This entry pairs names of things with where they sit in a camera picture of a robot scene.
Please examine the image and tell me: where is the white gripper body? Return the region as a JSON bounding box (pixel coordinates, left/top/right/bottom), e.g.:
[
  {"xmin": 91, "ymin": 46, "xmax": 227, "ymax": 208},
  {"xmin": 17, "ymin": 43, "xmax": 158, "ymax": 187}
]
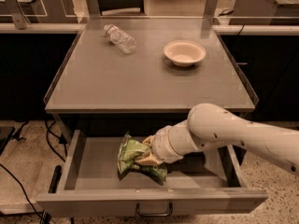
[{"xmin": 151, "ymin": 126, "xmax": 182, "ymax": 163}]

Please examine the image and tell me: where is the green jalapeno chip bag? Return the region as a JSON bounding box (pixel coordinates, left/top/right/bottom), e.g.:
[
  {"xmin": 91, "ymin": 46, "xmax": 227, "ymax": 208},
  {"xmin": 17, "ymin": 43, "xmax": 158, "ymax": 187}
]
[{"xmin": 117, "ymin": 133, "xmax": 167, "ymax": 182}]

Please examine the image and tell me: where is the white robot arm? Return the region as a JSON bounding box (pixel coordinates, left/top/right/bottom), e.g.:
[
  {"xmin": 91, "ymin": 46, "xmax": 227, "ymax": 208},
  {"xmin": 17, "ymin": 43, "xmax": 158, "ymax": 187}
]
[{"xmin": 136, "ymin": 104, "xmax": 299, "ymax": 176}]

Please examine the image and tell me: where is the open grey top drawer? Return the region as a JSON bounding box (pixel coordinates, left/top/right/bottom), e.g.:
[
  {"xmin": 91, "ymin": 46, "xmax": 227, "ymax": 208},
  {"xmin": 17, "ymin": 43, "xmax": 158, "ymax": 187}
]
[{"xmin": 36, "ymin": 130, "xmax": 268, "ymax": 217}]

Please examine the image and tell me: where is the grey metal cabinet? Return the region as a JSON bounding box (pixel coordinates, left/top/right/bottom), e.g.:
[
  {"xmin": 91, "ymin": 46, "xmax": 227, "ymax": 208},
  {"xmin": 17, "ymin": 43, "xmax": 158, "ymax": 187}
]
[{"xmin": 42, "ymin": 0, "xmax": 260, "ymax": 166}]

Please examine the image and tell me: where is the white paper bowl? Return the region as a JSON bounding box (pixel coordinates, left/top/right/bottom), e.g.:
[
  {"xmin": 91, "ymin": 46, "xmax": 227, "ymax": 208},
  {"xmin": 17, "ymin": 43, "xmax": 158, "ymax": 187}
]
[{"xmin": 164, "ymin": 40, "xmax": 206, "ymax": 67}]

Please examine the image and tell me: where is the black power strip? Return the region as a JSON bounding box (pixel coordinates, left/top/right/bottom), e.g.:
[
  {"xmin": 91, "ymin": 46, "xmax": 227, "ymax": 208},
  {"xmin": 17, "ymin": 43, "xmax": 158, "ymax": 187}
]
[{"xmin": 49, "ymin": 165, "xmax": 62, "ymax": 193}]

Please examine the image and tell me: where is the clear plastic water bottle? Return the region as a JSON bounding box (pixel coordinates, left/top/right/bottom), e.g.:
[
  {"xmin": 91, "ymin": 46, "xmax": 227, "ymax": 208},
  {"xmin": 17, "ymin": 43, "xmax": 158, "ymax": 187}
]
[{"xmin": 104, "ymin": 24, "xmax": 136, "ymax": 54}]

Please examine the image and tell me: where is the black drawer handle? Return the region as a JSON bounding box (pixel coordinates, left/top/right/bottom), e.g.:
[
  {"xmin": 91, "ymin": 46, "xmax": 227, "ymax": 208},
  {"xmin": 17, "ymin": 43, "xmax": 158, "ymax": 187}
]
[{"xmin": 135, "ymin": 203, "xmax": 173, "ymax": 217}]

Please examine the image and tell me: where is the black floor cable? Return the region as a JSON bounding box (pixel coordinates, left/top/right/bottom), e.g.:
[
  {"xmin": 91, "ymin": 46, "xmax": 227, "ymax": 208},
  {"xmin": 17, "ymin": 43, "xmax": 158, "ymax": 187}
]
[{"xmin": 0, "ymin": 162, "xmax": 45, "ymax": 221}]

